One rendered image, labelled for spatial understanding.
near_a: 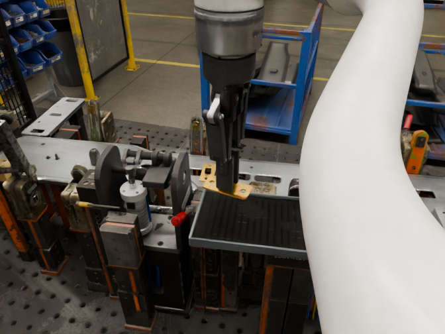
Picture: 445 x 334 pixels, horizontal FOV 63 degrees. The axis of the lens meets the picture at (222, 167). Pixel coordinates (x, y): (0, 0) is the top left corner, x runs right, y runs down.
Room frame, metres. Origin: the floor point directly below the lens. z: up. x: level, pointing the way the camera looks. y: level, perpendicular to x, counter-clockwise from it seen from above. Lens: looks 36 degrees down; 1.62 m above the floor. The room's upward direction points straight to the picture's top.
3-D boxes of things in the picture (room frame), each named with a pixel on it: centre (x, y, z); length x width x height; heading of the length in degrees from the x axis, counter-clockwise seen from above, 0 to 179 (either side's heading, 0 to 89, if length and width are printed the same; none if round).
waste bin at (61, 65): (3.94, 1.67, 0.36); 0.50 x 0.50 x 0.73
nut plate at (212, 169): (0.83, 0.04, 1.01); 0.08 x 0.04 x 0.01; 172
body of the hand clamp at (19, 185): (0.74, 0.53, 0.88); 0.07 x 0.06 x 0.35; 171
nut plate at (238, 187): (0.50, -0.01, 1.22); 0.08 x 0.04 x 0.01; 66
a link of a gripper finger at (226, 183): (0.49, 0.00, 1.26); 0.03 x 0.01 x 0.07; 66
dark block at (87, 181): (0.66, 0.30, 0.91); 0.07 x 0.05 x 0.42; 171
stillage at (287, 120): (3.14, -0.38, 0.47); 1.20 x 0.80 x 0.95; 163
